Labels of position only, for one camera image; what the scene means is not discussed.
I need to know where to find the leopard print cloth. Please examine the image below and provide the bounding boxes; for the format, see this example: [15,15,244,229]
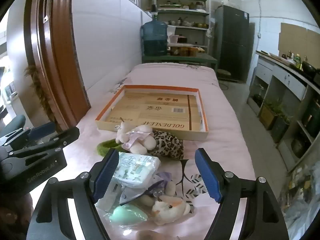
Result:
[147,129,185,160]

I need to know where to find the purple hair accessory packet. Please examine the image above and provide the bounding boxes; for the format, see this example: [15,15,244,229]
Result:
[147,171,173,195]

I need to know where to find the cardboard wall sheets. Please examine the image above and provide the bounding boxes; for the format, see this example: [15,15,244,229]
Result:
[278,22,320,58]

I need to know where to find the person's left hand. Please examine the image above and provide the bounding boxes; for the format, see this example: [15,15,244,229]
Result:
[0,193,34,240]

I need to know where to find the round stool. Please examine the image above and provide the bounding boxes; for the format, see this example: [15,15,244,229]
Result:
[216,69,232,81]

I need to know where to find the black wok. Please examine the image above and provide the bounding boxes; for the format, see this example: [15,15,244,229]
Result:
[301,61,318,75]

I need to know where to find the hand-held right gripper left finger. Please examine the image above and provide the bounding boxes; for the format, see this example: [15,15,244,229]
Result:
[26,148,120,240]

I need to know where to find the white plush unicorn pink dress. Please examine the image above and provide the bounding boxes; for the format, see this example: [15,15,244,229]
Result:
[116,117,157,154]

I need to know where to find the cartoon face tissue pack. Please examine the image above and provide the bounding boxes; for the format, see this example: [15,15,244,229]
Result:
[96,179,140,212]

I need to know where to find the orange rimmed cardboard box tray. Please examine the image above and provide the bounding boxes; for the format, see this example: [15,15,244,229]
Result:
[95,85,209,142]

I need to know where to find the brown wooden door frame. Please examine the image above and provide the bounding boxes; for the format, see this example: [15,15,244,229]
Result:
[24,0,91,130]

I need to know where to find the potted green plants crate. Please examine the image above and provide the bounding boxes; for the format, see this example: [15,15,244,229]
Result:
[259,100,292,143]

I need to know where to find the blue water jug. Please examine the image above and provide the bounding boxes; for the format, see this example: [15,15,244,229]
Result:
[140,4,168,57]

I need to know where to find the wooden cutting board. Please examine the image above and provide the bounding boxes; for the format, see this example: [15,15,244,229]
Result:
[255,51,288,63]

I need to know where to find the small white plush toy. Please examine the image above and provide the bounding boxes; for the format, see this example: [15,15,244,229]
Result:
[139,179,192,226]

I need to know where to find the grey kitchen counter cabinet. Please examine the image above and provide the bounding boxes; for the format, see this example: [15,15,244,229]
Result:
[247,51,320,173]

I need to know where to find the dark refrigerator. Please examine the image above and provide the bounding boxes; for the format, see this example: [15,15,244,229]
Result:
[214,5,250,82]

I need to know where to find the clear plastic bags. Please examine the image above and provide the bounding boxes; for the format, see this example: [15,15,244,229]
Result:
[281,160,320,233]

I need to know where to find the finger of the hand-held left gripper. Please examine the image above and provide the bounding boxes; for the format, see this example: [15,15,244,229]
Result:
[7,126,80,159]
[0,122,55,148]

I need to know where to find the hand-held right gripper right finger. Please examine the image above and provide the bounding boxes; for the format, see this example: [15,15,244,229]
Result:
[195,148,290,240]

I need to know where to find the dark green cooking pot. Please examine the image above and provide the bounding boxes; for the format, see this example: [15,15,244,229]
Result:
[301,100,320,138]

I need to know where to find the green print tissue pack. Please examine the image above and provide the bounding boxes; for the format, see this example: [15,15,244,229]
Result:
[117,152,161,188]

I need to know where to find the dark green table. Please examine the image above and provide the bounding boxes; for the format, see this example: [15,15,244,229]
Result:
[142,54,218,72]

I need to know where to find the green fuzzy ring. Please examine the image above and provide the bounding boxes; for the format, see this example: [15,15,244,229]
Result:
[97,140,130,157]

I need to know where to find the white storage shelf with jars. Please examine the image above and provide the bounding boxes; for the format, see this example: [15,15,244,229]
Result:
[155,0,210,63]

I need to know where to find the row of amber jars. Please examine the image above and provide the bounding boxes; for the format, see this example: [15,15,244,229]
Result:
[169,45,198,57]

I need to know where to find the mint green squishy egg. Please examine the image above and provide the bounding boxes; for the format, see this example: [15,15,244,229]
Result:
[109,203,148,228]

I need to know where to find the cluster of condiment bottles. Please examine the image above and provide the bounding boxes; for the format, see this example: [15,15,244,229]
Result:
[281,51,308,68]

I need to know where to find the dried grass broom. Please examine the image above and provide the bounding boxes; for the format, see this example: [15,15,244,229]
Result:
[24,65,57,123]

